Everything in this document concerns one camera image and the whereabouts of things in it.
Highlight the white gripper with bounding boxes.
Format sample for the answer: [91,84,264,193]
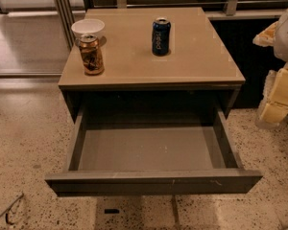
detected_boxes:
[252,21,288,126]

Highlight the blue pepsi can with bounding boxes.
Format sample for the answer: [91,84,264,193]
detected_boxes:
[152,17,171,57]

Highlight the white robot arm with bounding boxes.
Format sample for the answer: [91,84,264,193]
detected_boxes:
[252,9,288,128]

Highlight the open grey top drawer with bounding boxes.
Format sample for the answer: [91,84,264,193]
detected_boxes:
[45,107,262,196]

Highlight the brown gold drink can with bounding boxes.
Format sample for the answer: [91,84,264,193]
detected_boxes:
[79,34,105,75]

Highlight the white bowl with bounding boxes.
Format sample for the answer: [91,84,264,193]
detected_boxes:
[71,19,105,38]

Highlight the small black floor object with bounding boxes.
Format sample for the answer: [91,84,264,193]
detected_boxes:
[104,209,120,214]

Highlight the metal rod on floor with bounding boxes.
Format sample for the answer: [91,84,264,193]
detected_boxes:
[0,193,24,218]

